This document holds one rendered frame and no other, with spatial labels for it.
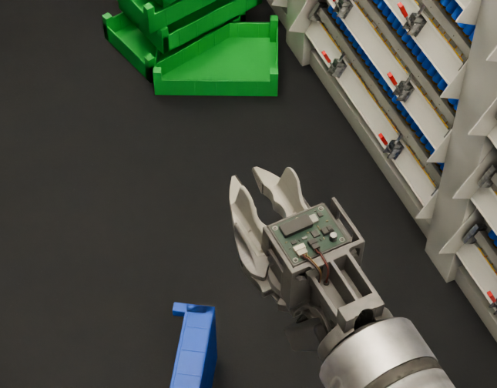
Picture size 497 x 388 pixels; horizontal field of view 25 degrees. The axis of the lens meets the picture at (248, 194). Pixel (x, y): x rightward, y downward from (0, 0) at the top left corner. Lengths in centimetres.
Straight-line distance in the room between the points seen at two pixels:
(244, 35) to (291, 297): 196
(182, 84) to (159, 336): 67
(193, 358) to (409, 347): 123
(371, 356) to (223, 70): 196
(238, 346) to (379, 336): 145
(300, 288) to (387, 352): 10
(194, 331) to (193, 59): 91
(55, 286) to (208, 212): 38
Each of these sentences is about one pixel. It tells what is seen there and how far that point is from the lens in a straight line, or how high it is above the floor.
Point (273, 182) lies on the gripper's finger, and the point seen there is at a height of 122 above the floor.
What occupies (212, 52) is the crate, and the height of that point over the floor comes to 0.
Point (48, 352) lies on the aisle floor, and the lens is 238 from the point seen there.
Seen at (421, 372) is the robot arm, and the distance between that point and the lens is 90.
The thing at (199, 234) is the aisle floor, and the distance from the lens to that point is 250.
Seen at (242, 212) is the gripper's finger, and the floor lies 123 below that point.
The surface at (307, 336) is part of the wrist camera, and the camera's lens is 99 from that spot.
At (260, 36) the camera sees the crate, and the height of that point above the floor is 1.
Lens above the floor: 205
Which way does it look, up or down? 53 degrees down
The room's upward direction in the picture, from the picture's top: straight up
